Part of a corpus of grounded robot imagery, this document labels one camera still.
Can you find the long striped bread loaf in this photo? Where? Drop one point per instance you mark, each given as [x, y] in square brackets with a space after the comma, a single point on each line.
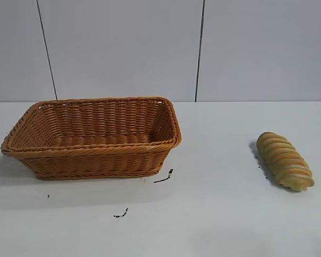
[283, 160]

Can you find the brown woven wicker basket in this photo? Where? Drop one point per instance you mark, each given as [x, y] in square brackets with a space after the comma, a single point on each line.
[96, 160]

